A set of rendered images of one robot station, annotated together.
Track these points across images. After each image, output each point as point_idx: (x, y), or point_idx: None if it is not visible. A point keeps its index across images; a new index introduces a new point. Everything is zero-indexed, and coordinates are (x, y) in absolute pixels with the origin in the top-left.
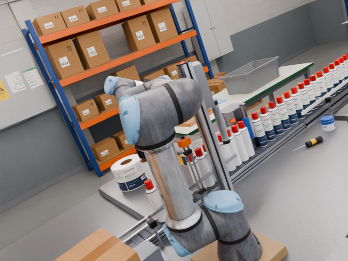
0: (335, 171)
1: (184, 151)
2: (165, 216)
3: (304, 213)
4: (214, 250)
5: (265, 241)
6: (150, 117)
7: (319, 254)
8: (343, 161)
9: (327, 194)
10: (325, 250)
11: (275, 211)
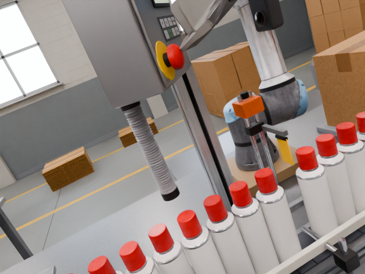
0: (97, 255)
1: (260, 120)
2: (292, 74)
3: (179, 204)
4: (282, 160)
5: (230, 167)
6: None
7: (202, 170)
8: (69, 273)
9: (142, 222)
10: (196, 172)
11: (200, 212)
